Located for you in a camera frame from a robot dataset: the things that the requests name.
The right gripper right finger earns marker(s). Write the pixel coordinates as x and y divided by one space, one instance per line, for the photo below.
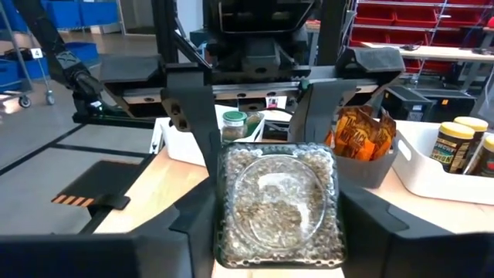
405 251

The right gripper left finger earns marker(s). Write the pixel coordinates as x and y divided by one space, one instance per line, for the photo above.
154 251

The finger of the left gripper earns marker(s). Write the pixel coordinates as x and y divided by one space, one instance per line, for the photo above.
320 112
193 108

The green-lid oregano jar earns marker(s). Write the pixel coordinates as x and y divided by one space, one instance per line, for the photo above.
234 125
279 204

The yellow-lid spice jar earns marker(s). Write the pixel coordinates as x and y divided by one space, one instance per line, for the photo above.
488 158
451 146
472 125

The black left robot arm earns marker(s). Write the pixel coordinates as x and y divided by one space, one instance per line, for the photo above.
63 62

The white plastic bin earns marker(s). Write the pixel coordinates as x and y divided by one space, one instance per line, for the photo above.
428 177
181 146

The grey plastic bin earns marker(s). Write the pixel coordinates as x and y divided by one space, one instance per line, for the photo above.
366 170

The black mat orange stripes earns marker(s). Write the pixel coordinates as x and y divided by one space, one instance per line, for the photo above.
96 185

